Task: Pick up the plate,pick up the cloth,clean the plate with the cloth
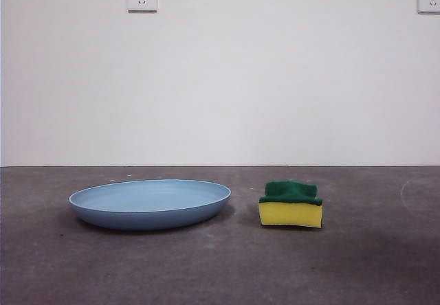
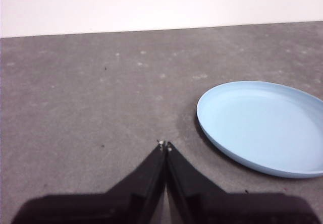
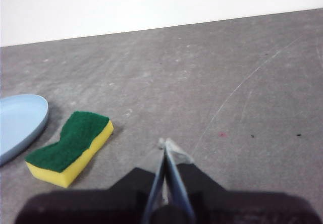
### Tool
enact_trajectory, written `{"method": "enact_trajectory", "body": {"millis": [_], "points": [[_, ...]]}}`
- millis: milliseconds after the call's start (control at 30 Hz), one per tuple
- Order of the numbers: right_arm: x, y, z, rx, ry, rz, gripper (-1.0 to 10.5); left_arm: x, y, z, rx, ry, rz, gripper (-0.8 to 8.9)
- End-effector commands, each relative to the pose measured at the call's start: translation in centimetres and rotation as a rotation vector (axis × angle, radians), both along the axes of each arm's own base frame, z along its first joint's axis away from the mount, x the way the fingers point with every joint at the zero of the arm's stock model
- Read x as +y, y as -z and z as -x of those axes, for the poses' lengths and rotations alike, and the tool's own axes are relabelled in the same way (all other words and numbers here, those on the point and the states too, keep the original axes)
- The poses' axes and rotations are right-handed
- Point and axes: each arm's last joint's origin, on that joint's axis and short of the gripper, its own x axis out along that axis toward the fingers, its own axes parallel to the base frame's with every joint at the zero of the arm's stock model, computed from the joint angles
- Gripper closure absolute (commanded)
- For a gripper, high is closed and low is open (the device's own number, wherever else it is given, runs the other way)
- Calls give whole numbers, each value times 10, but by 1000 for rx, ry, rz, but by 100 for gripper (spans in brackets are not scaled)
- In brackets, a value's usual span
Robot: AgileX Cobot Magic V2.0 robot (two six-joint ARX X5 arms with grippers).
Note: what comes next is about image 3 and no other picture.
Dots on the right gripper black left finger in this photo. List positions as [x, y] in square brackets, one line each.
[106, 206]

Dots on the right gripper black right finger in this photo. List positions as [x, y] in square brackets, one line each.
[227, 207]

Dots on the green and yellow sponge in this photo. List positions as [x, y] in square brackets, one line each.
[73, 138]

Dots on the light blue round plate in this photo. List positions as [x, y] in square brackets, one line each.
[17, 125]

